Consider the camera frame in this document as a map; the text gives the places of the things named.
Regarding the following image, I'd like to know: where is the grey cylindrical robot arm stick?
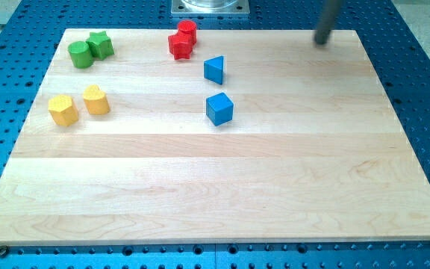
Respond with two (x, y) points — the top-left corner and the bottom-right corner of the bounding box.
(314, 0), (344, 46)

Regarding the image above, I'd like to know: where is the blue cube block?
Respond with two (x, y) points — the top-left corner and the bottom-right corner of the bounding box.
(206, 93), (234, 126)

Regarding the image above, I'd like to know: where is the light wooden board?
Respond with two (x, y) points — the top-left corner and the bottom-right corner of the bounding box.
(0, 28), (430, 246)

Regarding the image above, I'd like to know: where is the blue triangle block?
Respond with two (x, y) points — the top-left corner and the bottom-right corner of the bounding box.
(204, 55), (224, 84)

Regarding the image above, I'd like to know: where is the red star block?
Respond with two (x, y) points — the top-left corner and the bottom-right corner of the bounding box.
(168, 33), (193, 60)

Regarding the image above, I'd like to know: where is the red cylinder block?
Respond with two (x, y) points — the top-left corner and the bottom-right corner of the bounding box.
(177, 19), (197, 45)

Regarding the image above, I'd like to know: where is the yellow heart block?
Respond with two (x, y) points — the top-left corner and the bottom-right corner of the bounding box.
(83, 84), (110, 115)

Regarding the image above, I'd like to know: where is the green star block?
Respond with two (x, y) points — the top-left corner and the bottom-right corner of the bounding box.
(86, 31), (115, 60)

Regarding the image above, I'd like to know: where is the yellow hexagon block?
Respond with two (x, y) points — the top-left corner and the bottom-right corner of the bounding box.
(48, 94), (79, 126)

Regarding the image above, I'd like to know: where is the green cylinder block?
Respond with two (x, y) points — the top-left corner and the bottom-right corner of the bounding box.
(68, 41), (93, 69)

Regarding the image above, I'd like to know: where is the left front board bolt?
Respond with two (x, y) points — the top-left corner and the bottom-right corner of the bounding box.
(0, 246), (10, 258)

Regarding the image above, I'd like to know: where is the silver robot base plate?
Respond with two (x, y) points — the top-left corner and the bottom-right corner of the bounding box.
(171, 0), (250, 15)

